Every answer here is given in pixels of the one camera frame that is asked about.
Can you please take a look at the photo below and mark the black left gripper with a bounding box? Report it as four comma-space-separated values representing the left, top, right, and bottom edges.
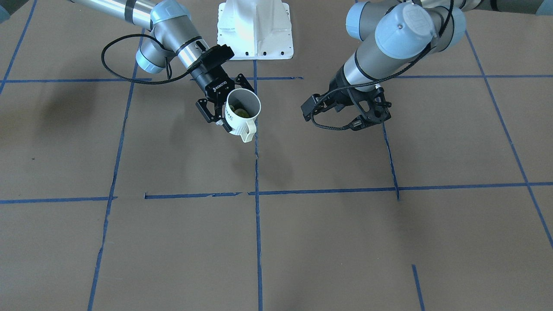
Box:
329, 69, 368, 114

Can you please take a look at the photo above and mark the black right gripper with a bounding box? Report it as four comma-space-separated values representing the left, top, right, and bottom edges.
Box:
191, 45, 255, 124

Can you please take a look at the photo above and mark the white ribbed HOME mug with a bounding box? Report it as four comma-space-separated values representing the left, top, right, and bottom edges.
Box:
224, 88, 261, 143

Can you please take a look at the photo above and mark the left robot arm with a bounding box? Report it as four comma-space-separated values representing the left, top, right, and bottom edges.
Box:
321, 0, 552, 111

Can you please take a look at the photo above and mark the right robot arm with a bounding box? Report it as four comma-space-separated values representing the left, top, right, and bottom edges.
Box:
79, 0, 253, 132

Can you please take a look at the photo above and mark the yellow lemon slice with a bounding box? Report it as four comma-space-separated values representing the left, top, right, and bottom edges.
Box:
231, 108, 250, 119

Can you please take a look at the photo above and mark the black camera cable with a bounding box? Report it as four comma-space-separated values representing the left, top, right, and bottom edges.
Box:
310, 0, 454, 131

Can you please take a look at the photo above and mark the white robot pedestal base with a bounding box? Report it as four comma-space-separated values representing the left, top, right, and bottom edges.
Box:
217, 0, 294, 60

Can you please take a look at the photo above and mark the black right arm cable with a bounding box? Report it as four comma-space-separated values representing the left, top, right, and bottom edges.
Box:
101, 34, 173, 85

